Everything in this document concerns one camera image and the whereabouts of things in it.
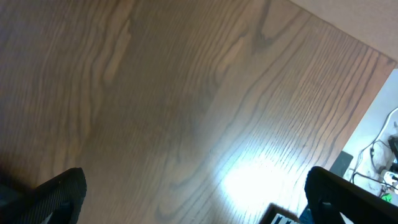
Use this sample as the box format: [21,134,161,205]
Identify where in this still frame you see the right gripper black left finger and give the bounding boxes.
[12,167,87,223]

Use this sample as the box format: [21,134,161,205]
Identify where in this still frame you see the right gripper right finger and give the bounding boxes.
[305,166,397,223]

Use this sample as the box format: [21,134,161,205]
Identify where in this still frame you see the cables on floor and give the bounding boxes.
[349,107,398,203]

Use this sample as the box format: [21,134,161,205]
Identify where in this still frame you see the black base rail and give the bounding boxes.
[259,203,303,224]

